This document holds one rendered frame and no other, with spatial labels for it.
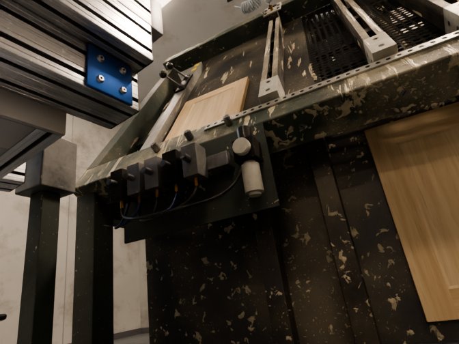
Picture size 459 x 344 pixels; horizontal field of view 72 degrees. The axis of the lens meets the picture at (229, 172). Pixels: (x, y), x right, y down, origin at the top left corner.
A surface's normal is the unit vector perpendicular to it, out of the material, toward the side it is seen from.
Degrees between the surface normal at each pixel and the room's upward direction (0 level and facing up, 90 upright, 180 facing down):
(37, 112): 90
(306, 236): 90
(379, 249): 90
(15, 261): 90
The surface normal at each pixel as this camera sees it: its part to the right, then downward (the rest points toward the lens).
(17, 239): 0.80, -0.32
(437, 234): -0.43, -0.27
